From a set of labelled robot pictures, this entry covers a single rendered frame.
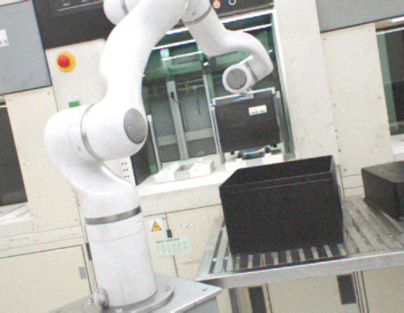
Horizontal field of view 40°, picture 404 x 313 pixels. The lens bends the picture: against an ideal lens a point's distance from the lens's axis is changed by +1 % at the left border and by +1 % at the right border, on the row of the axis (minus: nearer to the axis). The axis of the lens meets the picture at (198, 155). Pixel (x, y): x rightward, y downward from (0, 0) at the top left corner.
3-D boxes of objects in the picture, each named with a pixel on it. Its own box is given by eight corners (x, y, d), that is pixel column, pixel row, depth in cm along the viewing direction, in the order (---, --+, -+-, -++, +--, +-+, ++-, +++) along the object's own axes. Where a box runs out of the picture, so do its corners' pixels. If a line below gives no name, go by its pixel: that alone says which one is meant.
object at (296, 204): (247, 225, 165) (236, 168, 163) (343, 213, 157) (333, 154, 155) (229, 255, 138) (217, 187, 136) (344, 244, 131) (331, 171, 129)
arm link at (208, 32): (226, -20, 155) (270, 60, 174) (177, 13, 157) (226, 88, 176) (235, -7, 148) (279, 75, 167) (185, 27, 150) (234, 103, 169)
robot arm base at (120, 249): (114, 328, 106) (94, 233, 104) (70, 310, 121) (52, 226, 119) (191, 292, 117) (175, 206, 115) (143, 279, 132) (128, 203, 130)
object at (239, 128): (220, 165, 203) (204, 78, 200) (223, 157, 223) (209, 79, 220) (287, 153, 200) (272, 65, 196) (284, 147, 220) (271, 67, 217)
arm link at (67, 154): (116, 223, 109) (92, 102, 106) (50, 227, 119) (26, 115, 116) (153, 207, 119) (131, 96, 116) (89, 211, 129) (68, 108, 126)
